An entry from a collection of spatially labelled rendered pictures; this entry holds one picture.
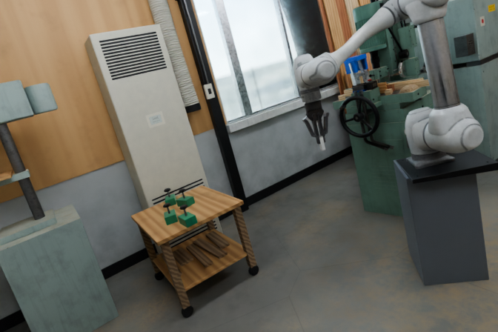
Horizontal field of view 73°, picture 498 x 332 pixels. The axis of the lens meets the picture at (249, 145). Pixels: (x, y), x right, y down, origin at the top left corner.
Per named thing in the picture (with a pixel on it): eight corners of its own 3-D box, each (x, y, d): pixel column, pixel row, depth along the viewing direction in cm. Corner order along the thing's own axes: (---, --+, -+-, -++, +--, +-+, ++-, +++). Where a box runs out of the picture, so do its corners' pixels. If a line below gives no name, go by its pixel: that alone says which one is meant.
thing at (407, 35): (400, 50, 240) (397, 28, 237) (406, 48, 246) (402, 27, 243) (413, 47, 234) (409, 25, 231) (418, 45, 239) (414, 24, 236)
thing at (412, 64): (403, 77, 243) (401, 60, 240) (407, 75, 247) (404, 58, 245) (417, 75, 236) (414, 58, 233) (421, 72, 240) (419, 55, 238)
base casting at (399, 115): (346, 125, 254) (344, 113, 252) (382, 106, 290) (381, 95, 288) (406, 121, 220) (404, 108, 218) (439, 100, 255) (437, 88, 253)
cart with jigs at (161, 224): (153, 279, 250) (125, 201, 237) (219, 244, 278) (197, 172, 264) (185, 324, 194) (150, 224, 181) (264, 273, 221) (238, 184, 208)
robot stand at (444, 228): (489, 279, 168) (475, 167, 155) (424, 285, 175) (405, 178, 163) (464, 247, 196) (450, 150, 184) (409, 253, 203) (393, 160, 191)
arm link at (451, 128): (456, 144, 163) (496, 150, 141) (426, 154, 161) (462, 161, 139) (422, -19, 151) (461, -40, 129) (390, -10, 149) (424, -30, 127)
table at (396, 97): (326, 113, 252) (324, 105, 251) (347, 103, 271) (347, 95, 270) (407, 105, 206) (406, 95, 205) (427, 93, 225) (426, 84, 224)
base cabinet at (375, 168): (363, 210, 269) (345, 125, 254) (396, 182, 304) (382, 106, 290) (422, 220, 234) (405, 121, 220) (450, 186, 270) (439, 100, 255)
